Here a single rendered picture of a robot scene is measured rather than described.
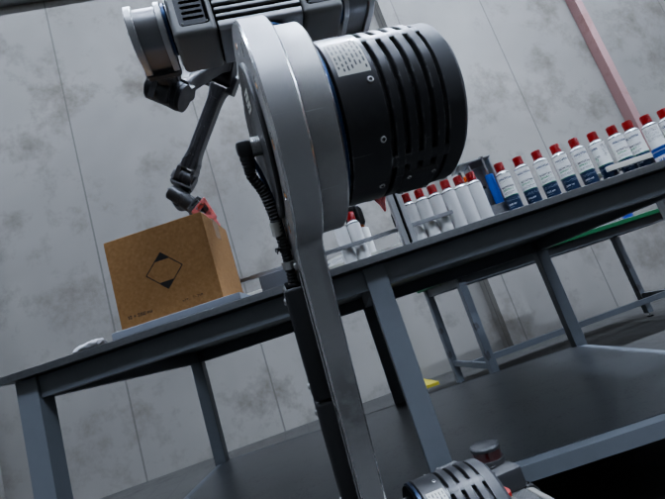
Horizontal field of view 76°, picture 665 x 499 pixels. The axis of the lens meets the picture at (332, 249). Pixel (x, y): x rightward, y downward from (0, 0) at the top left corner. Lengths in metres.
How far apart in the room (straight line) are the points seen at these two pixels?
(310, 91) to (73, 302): 4.21
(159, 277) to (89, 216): 3.37
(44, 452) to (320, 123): 1.23
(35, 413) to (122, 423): 2.91
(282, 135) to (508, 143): 4.94
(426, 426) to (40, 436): 1.01
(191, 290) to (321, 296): 0.83
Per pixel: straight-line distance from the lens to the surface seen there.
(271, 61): 0.39
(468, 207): 1.66
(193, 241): 1.28
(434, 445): 1.19
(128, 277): 1.35
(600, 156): 1.91
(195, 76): 1.40
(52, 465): 1.44
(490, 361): 2.92
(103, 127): 4.97
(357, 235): 1.59
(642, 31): 7.16
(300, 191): 0.38
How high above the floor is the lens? 0.66
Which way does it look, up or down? 11 degrees up
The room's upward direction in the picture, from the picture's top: 18 degrees counter-clockwise
